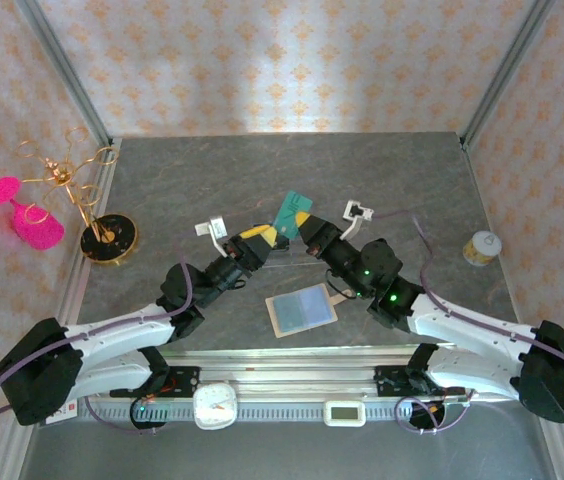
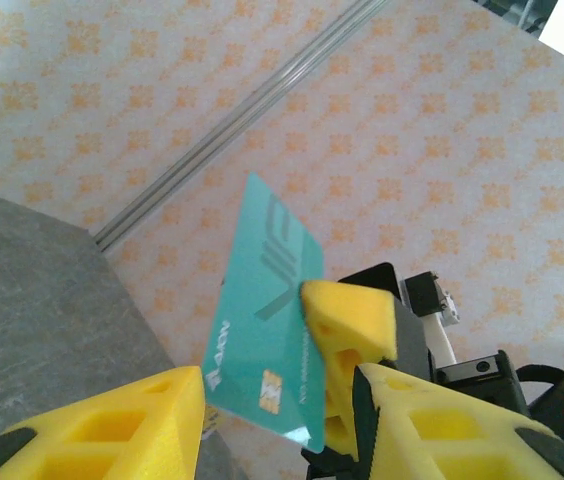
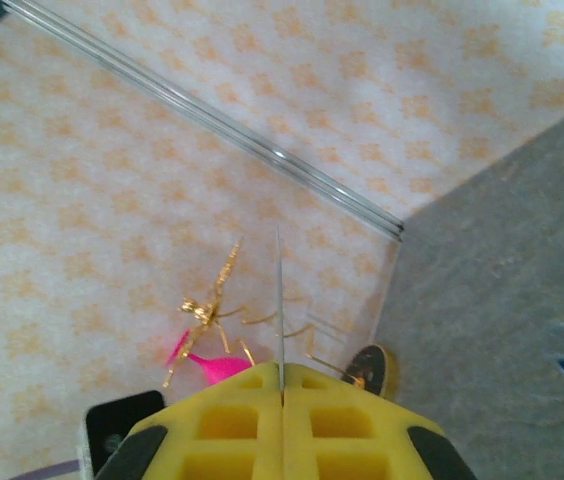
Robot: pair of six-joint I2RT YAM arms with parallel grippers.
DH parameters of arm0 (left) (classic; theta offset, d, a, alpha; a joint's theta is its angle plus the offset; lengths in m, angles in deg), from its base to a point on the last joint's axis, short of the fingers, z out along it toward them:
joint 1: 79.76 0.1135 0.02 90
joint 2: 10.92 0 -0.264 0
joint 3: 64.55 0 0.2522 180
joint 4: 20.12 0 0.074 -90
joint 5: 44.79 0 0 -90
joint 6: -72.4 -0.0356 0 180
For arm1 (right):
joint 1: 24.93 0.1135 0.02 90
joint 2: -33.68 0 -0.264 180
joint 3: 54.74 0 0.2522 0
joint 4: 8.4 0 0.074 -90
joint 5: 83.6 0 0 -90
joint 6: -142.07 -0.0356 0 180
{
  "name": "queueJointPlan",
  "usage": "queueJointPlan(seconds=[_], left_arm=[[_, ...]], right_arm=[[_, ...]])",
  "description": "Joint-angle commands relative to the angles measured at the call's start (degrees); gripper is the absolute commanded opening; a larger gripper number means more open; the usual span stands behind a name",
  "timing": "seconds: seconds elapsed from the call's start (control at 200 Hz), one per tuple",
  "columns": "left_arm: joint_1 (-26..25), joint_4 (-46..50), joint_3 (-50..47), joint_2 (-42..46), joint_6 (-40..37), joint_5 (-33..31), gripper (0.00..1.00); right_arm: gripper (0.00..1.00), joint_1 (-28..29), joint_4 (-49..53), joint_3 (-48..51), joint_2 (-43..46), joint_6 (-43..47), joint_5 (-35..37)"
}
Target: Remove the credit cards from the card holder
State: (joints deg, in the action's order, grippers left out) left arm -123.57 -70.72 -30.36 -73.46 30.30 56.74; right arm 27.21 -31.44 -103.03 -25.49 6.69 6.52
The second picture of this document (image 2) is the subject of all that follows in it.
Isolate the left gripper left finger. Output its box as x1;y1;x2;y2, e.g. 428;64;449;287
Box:
0;365;207;480

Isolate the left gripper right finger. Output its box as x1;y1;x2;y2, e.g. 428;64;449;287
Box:
351;362;564;480

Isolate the teal VIP card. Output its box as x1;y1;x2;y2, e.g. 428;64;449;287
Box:
201;172;326;455

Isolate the aluminium corner post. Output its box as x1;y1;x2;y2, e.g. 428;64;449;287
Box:
92;0;393;254

